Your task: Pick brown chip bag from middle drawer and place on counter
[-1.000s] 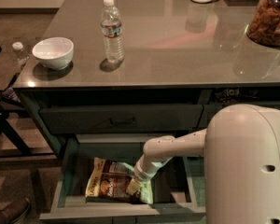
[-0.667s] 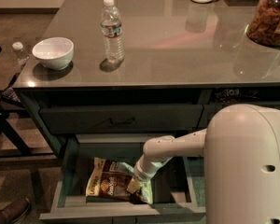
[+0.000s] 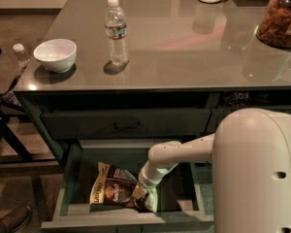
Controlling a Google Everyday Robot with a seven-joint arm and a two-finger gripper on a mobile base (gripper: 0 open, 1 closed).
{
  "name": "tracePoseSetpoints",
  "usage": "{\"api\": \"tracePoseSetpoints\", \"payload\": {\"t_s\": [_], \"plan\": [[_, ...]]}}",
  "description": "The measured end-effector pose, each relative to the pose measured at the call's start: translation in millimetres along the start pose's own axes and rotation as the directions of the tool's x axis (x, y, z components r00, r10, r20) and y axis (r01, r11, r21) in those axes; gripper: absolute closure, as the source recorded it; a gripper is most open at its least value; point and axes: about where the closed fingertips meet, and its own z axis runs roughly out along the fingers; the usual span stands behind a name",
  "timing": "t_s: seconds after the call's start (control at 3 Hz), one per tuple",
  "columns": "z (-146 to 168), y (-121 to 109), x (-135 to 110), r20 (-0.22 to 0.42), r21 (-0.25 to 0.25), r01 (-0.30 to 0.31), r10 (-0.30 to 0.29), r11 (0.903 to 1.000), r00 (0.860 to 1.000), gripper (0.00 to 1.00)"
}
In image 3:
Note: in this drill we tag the open grey middle drawer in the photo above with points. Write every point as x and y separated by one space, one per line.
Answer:
180 209

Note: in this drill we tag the small bottle on side table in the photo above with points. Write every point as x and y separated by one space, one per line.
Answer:
23 58

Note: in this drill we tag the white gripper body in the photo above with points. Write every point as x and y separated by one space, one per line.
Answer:
145 181

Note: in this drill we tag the brown chip bag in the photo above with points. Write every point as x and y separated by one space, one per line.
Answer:
114 186

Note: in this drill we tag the white ceramic bowl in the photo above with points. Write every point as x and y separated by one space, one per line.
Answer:
56 55

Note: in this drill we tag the clear plastic water bottle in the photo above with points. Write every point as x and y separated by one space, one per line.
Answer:
116 30

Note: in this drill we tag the dark wooden side table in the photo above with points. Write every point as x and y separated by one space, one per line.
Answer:
10 107

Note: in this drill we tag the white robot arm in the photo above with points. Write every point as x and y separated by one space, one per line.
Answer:
250 156

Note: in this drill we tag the grey top left drawer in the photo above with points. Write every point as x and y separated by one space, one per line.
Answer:
126 124

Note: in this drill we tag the brown leather shoe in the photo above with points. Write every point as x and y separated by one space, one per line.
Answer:
14 220

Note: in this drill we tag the dark snack bag in drawer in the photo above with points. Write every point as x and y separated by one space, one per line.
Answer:
240 99

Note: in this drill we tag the clear jar of snacks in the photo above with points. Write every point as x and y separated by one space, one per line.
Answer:
275 27

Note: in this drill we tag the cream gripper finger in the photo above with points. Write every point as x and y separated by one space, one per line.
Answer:
139 192

